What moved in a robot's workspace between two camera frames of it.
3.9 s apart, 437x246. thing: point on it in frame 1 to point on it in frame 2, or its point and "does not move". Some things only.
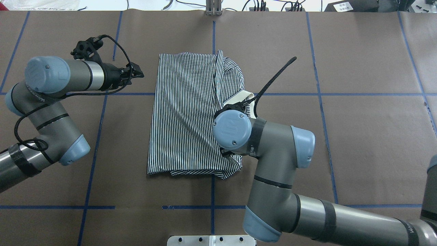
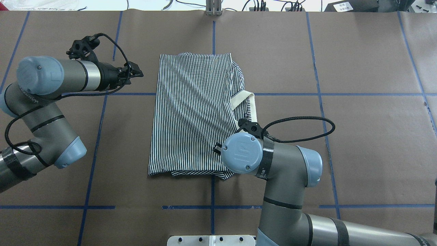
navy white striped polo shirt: [191, 89] does not move
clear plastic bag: [42, 5] does not move
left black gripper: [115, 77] does not move
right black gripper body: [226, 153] to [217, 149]
